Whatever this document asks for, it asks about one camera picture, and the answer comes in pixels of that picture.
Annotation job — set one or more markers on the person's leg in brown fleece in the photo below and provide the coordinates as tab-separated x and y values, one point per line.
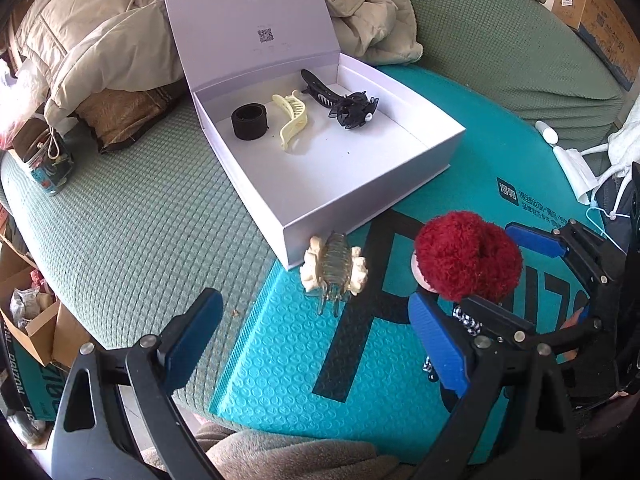
300	455

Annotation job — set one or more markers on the beige puffer jacket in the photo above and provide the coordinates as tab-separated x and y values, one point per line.
370	10

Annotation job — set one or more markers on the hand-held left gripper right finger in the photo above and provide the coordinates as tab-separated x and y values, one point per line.
435	340

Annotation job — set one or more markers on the cream puffer coat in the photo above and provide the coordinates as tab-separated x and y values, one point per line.
100	35

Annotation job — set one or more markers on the brown cushion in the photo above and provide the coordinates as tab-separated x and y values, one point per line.
125	115

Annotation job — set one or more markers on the white plastic bag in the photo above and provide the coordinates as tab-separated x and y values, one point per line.
20	95

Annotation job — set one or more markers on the open cardboard box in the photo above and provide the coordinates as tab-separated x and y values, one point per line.
40	330

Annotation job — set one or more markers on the red fuzzy scrunchie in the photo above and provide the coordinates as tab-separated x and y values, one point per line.
470	255

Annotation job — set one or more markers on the white tube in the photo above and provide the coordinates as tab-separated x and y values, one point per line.
547	132

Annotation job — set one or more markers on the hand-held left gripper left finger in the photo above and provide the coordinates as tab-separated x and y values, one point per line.
192	335

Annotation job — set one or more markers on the pink round disc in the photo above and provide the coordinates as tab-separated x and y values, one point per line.
422	272

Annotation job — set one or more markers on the long black hair clip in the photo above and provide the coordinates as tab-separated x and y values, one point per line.
320	87

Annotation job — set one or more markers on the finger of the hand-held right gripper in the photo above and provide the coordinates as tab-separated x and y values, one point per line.
492	317
535	240

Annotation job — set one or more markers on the brown cardboard box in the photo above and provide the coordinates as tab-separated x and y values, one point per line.
595	10

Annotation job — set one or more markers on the cream flower claw clip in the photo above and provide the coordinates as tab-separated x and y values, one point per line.
332	265

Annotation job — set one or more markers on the teal printed carton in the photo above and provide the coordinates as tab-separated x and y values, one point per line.
42	390

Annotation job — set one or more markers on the teal bubble mailer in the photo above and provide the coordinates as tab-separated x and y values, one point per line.
290	360

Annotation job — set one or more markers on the white clothes hanger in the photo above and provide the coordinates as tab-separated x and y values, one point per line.
600	210

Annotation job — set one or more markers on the white gift box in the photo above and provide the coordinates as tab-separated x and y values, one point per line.
350	170

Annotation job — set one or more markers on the black roll band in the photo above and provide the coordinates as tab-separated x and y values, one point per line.
249	121

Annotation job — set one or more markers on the black bow hair clip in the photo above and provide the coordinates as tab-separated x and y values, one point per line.
350	112

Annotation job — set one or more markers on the white cloth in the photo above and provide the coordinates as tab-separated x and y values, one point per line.
625	145

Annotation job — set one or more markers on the small patterned pouch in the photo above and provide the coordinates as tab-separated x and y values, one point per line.
45	160

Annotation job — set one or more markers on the black white gingham scrunchie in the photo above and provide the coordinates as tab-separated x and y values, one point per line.
469	322

